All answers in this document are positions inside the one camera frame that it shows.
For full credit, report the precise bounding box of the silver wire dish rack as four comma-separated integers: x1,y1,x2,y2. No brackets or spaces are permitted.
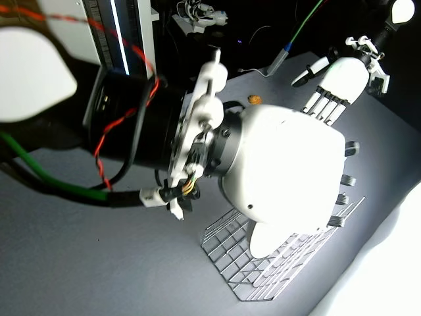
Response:
200,196,366,302

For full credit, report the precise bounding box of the white robot column, blue light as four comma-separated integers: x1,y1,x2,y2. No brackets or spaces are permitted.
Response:
42,0,159,78

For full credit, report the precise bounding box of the white gadget with wires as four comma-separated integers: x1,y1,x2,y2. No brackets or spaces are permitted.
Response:
172,0,230,34

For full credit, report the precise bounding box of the green cable with grey plug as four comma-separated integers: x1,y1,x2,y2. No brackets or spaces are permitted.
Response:
238,0,325,77

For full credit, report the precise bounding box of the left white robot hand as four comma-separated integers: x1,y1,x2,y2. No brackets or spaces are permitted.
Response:
291,56,369,125

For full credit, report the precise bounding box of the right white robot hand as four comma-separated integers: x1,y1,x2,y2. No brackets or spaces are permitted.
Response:
218,104,361,234

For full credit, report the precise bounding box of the white plate with black rim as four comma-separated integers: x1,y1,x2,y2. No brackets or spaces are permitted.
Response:
249,223,297,260

